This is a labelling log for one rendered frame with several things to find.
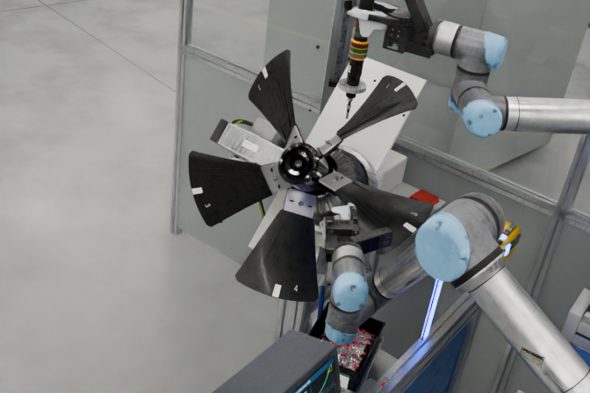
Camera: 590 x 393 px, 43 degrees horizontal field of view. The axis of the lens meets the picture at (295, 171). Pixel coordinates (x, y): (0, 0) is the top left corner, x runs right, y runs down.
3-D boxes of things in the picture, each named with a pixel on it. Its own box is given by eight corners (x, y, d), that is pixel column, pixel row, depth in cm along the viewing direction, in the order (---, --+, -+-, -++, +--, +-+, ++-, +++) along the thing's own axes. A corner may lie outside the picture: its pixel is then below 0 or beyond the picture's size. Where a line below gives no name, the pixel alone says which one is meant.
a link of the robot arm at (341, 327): (371, 329, 176) (379, 293, 171) (343, 353, 168) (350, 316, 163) (344, 312, 180) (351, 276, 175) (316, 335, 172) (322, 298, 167)
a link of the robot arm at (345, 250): (366, 254, 168) (363, 283, 172) (364, 243, 172) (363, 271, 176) (332, 254, 168) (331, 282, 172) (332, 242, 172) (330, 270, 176)
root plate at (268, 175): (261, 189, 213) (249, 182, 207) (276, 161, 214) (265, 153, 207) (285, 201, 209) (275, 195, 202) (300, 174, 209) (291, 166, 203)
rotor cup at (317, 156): (282, 188, 213) (262, 175, 201) (306, 144, 214) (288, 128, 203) (323, 210, 206) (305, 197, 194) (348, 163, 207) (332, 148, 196)
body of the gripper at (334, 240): (325, 213, 182) (326, 243, 172) (360, 214, 182) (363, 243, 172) (324, 239, 186) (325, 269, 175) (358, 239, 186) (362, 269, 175)
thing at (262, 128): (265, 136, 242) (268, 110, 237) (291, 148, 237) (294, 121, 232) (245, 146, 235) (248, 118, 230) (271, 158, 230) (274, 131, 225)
